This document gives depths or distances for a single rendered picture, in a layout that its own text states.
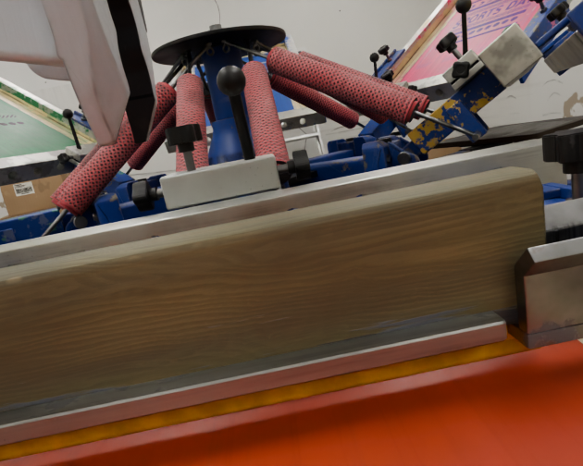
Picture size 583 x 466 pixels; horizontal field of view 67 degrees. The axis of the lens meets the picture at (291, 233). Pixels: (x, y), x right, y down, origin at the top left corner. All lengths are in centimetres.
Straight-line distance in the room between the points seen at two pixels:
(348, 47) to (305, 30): 42
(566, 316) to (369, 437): 11
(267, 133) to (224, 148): 30
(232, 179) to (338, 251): 28
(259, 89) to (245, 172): 34
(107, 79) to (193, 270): 9
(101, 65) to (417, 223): 15
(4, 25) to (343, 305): 18
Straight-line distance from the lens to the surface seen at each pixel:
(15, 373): 26
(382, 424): 24
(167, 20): 452
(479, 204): 22
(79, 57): 18
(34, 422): 25
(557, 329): 25
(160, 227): 44
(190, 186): 48
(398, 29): 462
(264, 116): 73
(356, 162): 90
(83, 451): 29
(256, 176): 47
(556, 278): 24
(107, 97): 18
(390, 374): 25
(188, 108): 79
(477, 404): 25
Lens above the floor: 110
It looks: 13 degrees down
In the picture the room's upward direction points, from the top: 11 degrees counter-clockwise
